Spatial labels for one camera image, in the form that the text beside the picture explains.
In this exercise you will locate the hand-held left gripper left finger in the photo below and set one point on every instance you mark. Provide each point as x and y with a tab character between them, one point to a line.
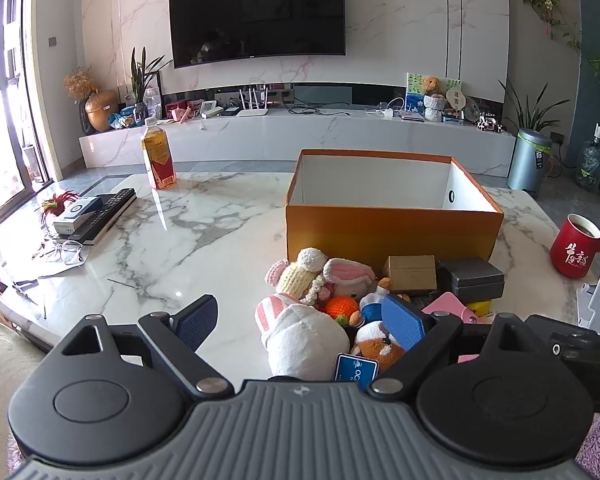
200	321

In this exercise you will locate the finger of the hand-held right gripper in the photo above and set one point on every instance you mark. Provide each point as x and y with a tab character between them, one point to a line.
565	335

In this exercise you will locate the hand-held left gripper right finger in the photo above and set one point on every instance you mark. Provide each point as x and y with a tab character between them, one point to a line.
402	322

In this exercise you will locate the brown white hamster plush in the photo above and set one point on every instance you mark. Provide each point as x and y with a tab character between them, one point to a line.
375	347

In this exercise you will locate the brown cardboard box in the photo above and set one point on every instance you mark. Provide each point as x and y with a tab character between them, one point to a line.
410	274

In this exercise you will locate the pink case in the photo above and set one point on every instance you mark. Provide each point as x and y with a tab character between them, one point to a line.
450	307

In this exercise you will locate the orange knitted ball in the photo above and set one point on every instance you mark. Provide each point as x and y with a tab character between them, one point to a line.
341	306

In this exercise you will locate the blue card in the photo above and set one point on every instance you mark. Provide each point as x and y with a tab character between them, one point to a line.
355	370

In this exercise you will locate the pink white knitted bunny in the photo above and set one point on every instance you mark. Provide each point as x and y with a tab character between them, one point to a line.
347	277

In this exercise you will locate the grey box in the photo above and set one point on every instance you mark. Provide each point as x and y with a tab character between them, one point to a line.
472	277

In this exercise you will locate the orange cardboard box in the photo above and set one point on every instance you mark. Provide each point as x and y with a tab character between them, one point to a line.
380	230

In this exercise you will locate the white plush toy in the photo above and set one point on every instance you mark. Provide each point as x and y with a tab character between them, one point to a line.
305	337

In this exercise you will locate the cream knitted doll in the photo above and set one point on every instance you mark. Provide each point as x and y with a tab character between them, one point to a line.
297	272

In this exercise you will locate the black remote control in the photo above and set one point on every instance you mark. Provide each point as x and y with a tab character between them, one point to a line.
110	212

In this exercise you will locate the white blue small box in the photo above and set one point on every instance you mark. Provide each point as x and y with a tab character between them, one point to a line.
77	211

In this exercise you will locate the orange drink bottle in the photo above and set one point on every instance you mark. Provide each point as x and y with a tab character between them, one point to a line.
158	157

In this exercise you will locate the clear water jug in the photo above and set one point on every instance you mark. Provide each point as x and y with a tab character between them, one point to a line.
590	162

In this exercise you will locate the silver trash can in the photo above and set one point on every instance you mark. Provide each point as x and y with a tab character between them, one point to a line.
527	160

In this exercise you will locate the red spiky flower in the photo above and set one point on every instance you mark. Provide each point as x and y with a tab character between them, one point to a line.
55	202

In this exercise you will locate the pink toy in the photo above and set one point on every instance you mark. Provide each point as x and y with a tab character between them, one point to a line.
179	114

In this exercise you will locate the white charger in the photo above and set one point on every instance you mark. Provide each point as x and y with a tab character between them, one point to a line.
389	114

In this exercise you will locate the white marble television cabinet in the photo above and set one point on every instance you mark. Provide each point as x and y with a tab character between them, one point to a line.
300	137

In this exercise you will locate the blue snack bag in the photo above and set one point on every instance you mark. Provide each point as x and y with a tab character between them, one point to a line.
125	117

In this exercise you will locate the black white cow figurine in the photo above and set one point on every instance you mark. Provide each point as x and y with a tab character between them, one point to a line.
490	123

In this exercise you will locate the white router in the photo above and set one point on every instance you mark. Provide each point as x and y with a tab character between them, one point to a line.
252	110

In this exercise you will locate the long leaf potted plant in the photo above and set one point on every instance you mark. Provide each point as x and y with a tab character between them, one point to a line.
530	112

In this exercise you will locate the golden acorn vase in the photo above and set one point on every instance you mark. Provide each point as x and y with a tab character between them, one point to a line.
102	112

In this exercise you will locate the green painted card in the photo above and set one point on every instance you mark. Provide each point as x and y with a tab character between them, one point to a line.
414	91

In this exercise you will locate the brown teddy bear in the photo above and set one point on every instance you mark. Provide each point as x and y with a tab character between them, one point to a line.
433	91

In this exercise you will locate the green orchid plant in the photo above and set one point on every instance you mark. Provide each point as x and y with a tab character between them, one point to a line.
141	85

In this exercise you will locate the dried flower bouquet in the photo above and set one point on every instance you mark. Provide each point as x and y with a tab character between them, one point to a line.
79	82

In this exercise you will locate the glass sliding door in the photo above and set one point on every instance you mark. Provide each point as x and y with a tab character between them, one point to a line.
5	110

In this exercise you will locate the hanging ivy plant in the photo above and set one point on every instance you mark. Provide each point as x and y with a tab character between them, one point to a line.
550	10

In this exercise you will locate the clear frame glasses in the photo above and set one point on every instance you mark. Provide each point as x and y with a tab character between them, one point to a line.
65	250

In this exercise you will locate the black wall television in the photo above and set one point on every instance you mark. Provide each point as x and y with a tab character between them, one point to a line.
257	10

